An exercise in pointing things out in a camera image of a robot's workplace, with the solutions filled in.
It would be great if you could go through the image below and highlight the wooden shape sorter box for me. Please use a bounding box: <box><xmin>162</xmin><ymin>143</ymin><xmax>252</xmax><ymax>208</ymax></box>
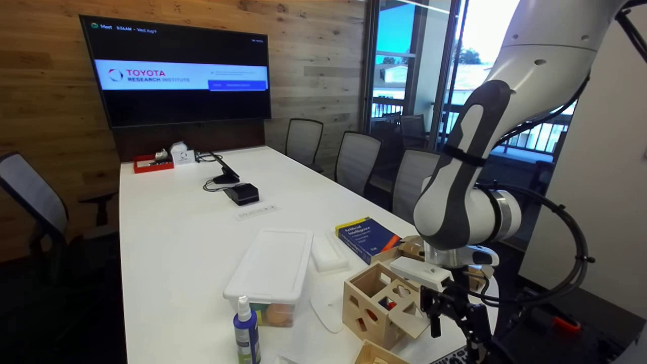
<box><xmin>342</xmin><ymin>262</ymin><xmax>434</xmax><ymax>350</ymax></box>

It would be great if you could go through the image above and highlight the blue label spray bottle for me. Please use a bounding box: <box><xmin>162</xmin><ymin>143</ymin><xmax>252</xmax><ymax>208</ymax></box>
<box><xmin>231</xmin><ymin>294</ymin><xmax>262</xmax><ymax>364</ymax></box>

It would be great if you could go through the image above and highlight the black box device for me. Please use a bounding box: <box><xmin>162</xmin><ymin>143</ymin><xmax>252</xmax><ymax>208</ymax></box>
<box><xmin>222</xmin><ymin>183</ymin><xmax>260</xmax><ymax>208</ymax></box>

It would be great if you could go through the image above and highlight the black keypad remote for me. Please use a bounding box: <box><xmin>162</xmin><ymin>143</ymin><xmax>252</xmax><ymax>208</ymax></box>
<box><xmin>434</xmin><ymin>343</ymin><xmax>486</xmax><ymax>364</ymax></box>

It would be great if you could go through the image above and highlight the grey mesh office chair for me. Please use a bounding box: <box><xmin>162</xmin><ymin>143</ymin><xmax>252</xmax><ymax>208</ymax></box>
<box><xmin>283</xmin><ymin>118</ymin><xmax>325</xmax><ymax>170</ymax></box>
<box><xmin>332</xmin><ymin>129</ymin><xmax>383</xmax><ymax>199</ymax></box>
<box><xmin>0</xmin><ymin>152</ymin><xmax>118</xmax><ymax>285</ymax></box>
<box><xmin>389</xmin><ymin>148</ymin><xmax>448</xmax><ymax>225</ymax></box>

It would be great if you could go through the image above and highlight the red tray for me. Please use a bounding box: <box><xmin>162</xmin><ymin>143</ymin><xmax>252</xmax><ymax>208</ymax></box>
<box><xmin>132</xmin><ymin>154</ymin><xmax>176</xmax><ymax>177</ymax></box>

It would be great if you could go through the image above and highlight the white flat plastic piece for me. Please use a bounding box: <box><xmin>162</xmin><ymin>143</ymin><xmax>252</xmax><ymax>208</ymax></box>
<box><xmin>308</xmin><ymin>275</ymin><xmax>352</xmax><ymax>336</ymax></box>

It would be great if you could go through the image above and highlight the metal balcony railing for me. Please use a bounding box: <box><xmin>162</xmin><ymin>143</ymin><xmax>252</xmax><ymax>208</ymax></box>
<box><xmin>370</xmin><ymin>96</ymin><xmax>574</xmax><ymax>156</ymax></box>

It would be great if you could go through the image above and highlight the clear bin with white lid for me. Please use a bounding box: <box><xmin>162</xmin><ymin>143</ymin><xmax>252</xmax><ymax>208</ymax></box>
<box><xmin>222</xmin><ymin>229</ymin><xmax>316</xmax><ymax>330</ymax></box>

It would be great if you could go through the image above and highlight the wall mounted TV screen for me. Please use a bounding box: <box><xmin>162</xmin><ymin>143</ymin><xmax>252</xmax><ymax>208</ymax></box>
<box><xmin>79</xmin><ymin>15</ymin><xmax>273</xmax><ymax>131</ymax></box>

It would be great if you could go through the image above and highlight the taped cardboard box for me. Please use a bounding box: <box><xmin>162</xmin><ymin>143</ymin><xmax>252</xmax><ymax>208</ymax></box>
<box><xmin>371</xmin><ymin>235</ymin><xmax>498</xmax><ymax>294</ymax></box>

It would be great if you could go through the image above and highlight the blue book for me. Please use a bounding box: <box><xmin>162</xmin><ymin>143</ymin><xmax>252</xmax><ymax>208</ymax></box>
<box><xmin>336</xmin><ymin>217</ymin><xmax>405</xmax><ymax>268</ymax></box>

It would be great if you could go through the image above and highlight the small wooden tray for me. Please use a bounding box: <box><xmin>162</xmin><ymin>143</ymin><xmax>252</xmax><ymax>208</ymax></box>
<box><xmin>352</xmin><ymin>341</ymin><xmax>410</xmax><ymax>364</ymax></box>

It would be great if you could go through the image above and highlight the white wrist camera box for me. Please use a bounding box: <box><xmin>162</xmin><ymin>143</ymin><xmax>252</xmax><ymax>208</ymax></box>
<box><xmin>388</xmin><ymin>255</ymin><xmax>455</xmax><ymax>294</ymax></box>

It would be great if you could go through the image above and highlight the white tissue box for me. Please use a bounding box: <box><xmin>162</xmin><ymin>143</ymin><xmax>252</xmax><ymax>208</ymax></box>
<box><xmin>168</xmin><ymin>142</ymin><xmax>198</xmax><ymax>169</ymax></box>

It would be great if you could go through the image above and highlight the black mount with orange clamps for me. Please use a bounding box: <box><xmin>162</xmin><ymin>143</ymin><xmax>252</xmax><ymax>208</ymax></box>
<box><xmin>482</xmin><ymin>281</ymin><xmax>647</xmax><ymax>364</ymax></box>

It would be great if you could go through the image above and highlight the white foam block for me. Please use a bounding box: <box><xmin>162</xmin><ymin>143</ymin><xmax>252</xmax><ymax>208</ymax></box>
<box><xmin>308</xmin><ymin>232</ymin><xmax>350</xmax><ymax>275</ymax></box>

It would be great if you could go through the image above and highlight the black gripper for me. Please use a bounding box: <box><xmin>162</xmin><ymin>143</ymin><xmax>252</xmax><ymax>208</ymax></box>
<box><xmin>419</xmin><ymin>281</ymin><xmax>494</xmax><ymax>363</ymax></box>

